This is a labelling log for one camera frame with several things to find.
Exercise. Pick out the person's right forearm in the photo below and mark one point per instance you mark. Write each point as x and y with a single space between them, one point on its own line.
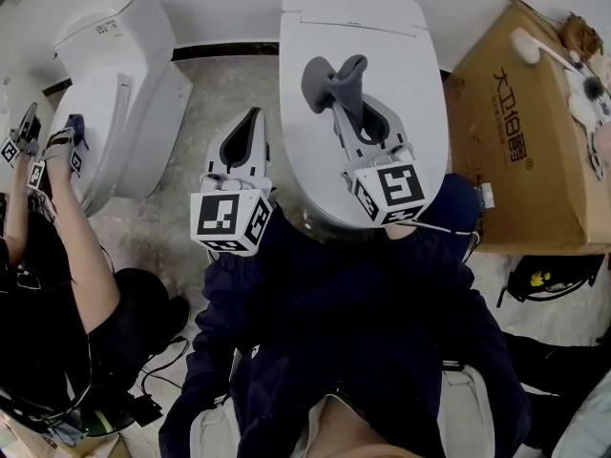
429 265

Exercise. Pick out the person's bare neck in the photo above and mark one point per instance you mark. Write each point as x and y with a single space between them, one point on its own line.
363 430

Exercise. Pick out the white round pad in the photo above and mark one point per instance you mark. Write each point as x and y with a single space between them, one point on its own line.
582 108

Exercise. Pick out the black floor box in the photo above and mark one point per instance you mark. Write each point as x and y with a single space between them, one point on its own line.
145 408

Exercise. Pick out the person's navy jacket torso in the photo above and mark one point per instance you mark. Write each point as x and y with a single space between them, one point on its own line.
343 332

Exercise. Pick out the white toilet with tank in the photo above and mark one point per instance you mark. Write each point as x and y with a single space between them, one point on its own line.
143 112

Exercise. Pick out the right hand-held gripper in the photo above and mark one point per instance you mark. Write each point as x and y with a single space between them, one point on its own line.
396 189

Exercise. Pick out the black fluffy ball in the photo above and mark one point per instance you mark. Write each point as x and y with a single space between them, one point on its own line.
593 88

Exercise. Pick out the white round object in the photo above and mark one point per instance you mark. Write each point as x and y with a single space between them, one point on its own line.
525 46

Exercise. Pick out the black floor bag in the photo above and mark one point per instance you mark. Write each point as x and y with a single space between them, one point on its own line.
577 267

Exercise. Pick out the small yellow object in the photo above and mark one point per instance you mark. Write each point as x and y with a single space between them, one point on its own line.
539 279

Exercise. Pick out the gray wiping cloth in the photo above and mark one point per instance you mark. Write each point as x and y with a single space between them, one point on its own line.
329 84

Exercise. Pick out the white toilet lid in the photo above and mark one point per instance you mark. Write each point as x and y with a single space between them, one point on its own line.
406 74

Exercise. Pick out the small white adapter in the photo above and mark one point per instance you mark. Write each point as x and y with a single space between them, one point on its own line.
486 196

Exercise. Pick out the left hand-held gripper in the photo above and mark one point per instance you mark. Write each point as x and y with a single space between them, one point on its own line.
215 215

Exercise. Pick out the pink bottle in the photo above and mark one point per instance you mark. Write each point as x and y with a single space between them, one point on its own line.
605 139

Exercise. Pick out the large printed cardboard box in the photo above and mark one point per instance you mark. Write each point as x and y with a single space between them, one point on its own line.
539 184

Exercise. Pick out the person's left forearm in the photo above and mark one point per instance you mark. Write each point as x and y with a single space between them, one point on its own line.
224 294

